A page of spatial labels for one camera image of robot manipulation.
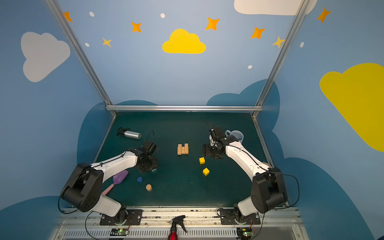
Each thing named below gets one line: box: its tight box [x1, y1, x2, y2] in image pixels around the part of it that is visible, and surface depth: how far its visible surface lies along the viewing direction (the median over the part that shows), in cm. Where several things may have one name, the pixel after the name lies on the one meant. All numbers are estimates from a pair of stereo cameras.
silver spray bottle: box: [117, 127, 142, 140], surface depth 106 cm
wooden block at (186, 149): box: [184, 143, 189, 155], surface depth 100 cm
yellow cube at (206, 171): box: [202, 167, 210, 176], surface depth 90 cm
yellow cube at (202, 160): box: [198, 157, 206, 165], surface depth 95 cm
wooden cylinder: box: [145, 184, 153, 192], surface depth 84 cm
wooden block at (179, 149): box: [177, 144, 182, 156], surface depth 100 cm
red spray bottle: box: [168, 215, 187, 240], surface depth 71 cm
